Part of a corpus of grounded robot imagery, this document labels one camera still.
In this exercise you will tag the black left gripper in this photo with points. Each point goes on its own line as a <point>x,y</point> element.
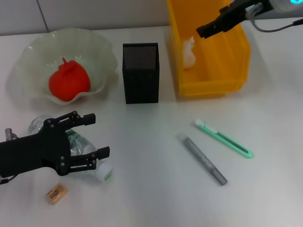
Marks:
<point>35,151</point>

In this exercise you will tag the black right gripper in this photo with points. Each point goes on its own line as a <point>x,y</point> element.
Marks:
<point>239,11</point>

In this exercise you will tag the clear green-label water bottle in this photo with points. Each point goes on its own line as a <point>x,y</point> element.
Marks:
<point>80,144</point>

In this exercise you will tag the white paper ball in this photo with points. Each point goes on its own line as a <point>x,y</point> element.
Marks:
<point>189,54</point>

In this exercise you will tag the orange toy fruit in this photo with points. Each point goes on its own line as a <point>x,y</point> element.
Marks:
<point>68,82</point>

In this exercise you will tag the small tan eraser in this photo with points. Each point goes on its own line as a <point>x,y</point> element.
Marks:
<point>56,194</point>

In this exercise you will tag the mint green utility knife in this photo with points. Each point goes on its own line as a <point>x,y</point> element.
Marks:
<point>225,139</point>

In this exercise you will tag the black mesh pen holder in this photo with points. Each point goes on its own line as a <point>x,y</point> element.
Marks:
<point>140,82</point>

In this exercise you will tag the wavy green glass fruit plate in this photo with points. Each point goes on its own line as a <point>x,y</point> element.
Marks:
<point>38,59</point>

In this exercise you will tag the grey marker pen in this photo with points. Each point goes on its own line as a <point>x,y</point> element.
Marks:
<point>203,158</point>

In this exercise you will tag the yellow plastic bin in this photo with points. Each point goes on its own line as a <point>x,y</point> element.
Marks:
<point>213,66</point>

